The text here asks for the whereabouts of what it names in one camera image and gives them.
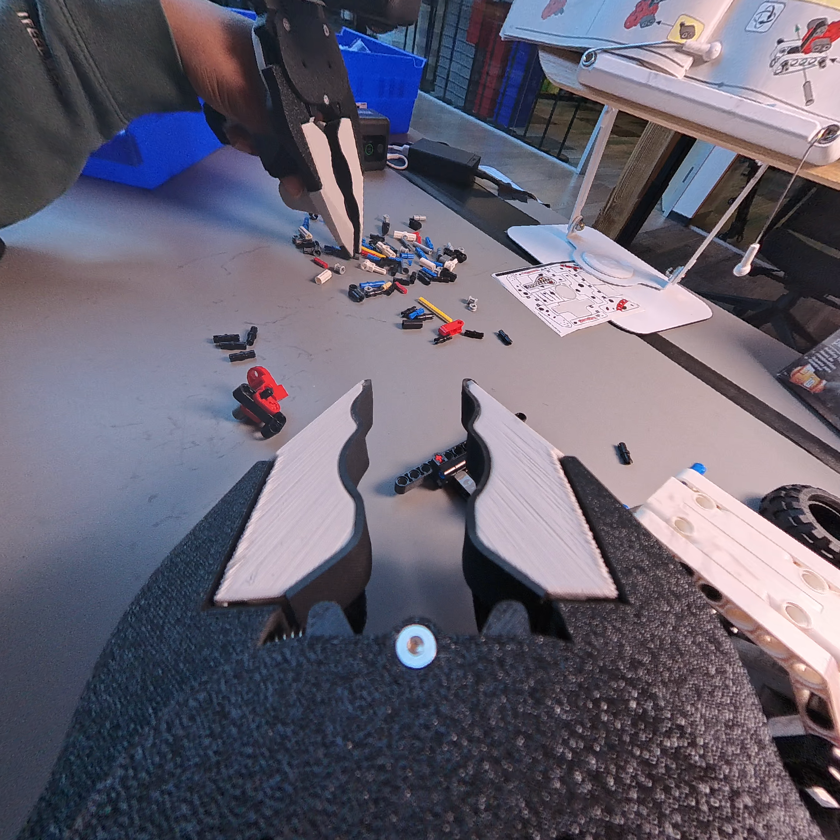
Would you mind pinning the blue toy pin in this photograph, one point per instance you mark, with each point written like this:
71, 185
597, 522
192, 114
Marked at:
415, 313

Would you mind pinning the yellow toy axle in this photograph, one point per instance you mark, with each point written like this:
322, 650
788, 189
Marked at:
436, 310

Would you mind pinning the metal booklet stand frame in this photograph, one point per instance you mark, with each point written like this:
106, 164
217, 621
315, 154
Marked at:
689, 105

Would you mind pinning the black toy tyre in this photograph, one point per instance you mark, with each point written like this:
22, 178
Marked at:
787, 512

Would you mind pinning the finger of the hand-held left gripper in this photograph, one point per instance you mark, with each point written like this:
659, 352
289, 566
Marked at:
353, 164
325, 177

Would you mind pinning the black device with green display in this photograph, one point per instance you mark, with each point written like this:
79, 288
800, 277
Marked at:
375, 148

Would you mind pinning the instruction booklet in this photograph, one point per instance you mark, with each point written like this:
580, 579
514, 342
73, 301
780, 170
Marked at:
735, 26

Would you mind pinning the printed box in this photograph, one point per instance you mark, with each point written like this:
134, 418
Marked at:
817, 380

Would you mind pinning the white stand base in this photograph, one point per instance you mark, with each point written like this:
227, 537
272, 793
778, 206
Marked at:
676, 308

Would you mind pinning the black white toy brick model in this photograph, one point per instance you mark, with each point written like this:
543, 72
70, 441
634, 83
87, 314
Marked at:
722, 558

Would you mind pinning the black power adapter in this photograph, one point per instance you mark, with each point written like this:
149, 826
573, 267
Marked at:
443, 161

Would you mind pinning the person's left hand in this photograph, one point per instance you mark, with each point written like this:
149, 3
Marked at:
223, 59

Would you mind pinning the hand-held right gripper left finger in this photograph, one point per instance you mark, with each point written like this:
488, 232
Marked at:
295, 525

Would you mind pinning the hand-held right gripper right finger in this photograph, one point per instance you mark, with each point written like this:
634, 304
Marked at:
538, 525

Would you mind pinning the white printed sheet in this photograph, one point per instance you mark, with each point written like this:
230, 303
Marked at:
558, 302

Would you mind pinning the stacked red blue crates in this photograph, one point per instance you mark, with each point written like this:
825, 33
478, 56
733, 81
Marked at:
485, 59

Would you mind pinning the red toy liftarm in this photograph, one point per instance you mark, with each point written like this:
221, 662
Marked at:
451, 327

